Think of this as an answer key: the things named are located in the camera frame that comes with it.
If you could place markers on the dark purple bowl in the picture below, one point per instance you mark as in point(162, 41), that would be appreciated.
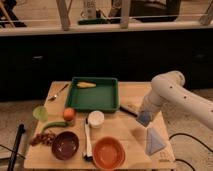
point(65, 145)

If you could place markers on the light green cup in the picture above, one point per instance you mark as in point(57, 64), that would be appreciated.
point(40, 113)

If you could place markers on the red grape bunch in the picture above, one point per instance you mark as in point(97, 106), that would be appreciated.
point(43, 138)

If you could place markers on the metal fork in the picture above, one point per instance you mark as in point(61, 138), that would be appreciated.
point(57, 94)

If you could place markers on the yellow corn cob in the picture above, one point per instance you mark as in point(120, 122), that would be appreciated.
point(85, 85)

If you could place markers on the wooden railing post right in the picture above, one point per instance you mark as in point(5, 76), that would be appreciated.
point(125, 12)

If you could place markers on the white small cup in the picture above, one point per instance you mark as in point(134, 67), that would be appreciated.
point(96, 119)

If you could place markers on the green chili pepper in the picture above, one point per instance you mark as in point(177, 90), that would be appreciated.
point(54, 124)

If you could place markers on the green plastic tray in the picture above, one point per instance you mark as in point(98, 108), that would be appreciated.
point(104, 96)

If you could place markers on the orange bowl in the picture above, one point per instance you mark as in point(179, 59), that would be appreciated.
point(108, 154)

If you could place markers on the black pole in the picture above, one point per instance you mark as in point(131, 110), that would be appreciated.
point(15, 153)

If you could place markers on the orange fruit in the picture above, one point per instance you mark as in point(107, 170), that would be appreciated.
point(69, 114)

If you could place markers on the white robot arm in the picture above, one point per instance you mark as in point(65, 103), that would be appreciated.
point(169, 87)

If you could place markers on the wooden cutting board table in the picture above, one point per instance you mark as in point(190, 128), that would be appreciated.
point(119, 125)

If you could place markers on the wooden railing post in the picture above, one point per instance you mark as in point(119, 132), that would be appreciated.
point(125, 12)
point(63, 14)

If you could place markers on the blue grey folded cloth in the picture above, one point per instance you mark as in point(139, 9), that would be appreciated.
point(154, 142)

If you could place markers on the green white bottle base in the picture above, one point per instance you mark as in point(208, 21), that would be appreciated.
point(91, 15)

